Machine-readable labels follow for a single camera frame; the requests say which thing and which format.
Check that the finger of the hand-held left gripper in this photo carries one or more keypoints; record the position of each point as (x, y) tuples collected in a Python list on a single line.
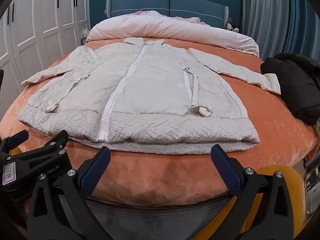
[(53, 146), (17, 137)]

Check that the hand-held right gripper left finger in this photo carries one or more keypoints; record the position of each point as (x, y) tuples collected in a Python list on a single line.
[(96, 171)]

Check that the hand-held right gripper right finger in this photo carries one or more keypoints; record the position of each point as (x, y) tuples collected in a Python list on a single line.
[(225, 170)]

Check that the white quilted jacket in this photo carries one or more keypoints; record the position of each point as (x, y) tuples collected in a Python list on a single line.
[(155, 85)]

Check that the orange plush blanket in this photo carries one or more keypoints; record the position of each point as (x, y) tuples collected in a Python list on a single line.
[(262, 120)]

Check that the white wardrobe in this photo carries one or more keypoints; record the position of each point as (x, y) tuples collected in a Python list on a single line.
[(30, 30)]

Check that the blue nightstand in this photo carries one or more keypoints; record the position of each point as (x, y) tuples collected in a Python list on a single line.
[(83, 41)]

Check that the small yellow item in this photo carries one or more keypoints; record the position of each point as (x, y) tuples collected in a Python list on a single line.
[(86, 32)]

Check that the small plush toy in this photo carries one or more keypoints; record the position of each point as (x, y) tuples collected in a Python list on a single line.
[(232, 27)]

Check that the pink duvet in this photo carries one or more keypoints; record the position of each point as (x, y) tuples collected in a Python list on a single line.
[(175, 27)]

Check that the grey blue curtain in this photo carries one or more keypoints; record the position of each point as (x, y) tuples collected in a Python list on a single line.
[(275, 12)]

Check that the blue bed headboard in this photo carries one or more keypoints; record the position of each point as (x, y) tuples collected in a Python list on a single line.
[(195, 5)]

